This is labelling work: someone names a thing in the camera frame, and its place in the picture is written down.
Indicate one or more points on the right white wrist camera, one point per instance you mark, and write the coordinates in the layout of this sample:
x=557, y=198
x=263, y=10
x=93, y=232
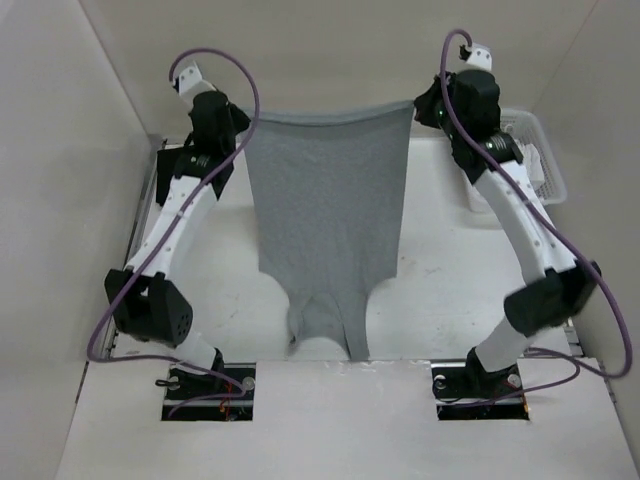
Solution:
x=476, y=56

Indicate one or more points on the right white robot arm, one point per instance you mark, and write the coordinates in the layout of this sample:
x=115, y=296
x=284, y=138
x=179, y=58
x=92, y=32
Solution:
x=557, y=286

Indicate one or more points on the white plastic basket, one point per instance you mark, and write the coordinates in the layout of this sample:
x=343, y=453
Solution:
x=525, y=127

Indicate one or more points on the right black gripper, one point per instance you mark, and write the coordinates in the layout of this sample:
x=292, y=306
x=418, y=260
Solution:
x=426, y=102

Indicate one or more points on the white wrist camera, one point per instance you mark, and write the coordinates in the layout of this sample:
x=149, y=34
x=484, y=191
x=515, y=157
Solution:
x=190, y=82
x=476, y=56

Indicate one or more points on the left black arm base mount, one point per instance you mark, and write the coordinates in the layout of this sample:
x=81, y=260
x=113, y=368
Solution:
x=191, y=396

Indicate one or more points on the folded black tank top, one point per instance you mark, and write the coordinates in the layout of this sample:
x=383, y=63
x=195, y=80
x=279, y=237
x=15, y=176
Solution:
x=165, y=164

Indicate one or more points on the white tank top in basket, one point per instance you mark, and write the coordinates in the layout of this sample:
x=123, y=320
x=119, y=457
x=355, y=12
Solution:
x=532, y=162

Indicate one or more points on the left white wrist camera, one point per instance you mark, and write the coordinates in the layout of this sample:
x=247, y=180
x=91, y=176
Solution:
x=190, y=82

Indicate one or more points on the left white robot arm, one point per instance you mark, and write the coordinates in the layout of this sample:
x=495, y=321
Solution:
x=148, y=305

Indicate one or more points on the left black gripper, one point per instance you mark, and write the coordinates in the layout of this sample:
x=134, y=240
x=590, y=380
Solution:
x=240, y=120

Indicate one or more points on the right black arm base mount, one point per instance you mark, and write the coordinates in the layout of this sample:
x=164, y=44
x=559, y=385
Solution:
x=464, y=391

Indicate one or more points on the grey tank top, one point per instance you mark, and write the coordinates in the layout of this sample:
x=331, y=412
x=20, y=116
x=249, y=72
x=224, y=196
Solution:
x=328, y=193

